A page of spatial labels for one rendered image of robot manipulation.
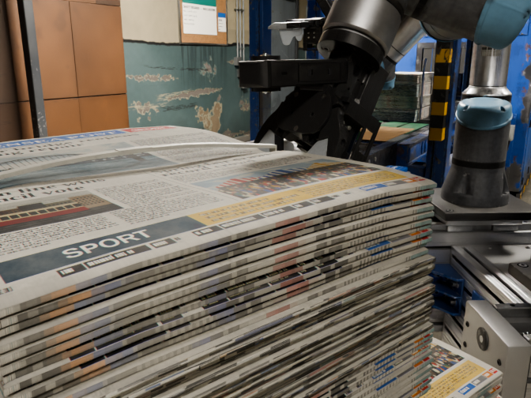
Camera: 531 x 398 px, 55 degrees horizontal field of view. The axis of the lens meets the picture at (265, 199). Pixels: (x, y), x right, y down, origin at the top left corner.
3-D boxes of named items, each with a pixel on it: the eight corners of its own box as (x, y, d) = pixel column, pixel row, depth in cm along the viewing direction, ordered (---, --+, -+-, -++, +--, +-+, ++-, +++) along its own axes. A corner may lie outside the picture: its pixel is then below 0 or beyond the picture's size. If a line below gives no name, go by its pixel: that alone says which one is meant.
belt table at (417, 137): (407, 167, 213) (409, 143, 210) (274, 152, 246) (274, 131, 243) (445, 144, 271) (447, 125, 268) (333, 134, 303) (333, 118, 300)
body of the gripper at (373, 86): (363, 173, 54) (404, 71, 55) (314, 140, 48) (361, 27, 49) (313, 162, 60) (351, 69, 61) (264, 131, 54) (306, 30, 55)
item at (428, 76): (416, 122, 279) (419, 73, 272) (364, 118, 294) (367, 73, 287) (432, 115, 310) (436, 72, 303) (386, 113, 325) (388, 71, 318)
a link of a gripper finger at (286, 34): (269, 46, 138) (303, 44, 138) (268, 24, 135) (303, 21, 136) (269, 45, 140) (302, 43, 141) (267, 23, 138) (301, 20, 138)
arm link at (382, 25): (377, -14, 49) (317, -6, 55) (359, 28, 49) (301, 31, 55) (413, 28, 54) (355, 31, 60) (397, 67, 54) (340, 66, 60)
